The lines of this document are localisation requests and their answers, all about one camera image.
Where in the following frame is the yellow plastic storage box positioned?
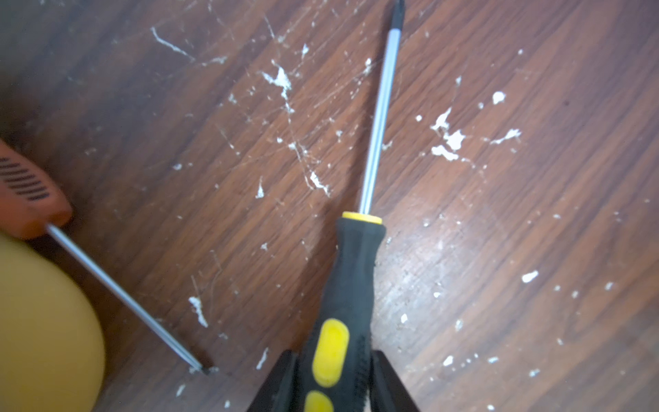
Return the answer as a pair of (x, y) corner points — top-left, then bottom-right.
(1, 235), (106, 411)

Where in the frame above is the black yellow long screwdriver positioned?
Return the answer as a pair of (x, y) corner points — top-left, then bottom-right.
(292, 1), (405, 411)

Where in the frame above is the orange black large screwdriver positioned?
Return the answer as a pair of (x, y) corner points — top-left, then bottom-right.
(1, 142), (209, 374)

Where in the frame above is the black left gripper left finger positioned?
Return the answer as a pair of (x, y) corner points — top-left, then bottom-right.
(247, 350), (298, 412)

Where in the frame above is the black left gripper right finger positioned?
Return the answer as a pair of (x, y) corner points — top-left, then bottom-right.
(369, 350), (420, 412)

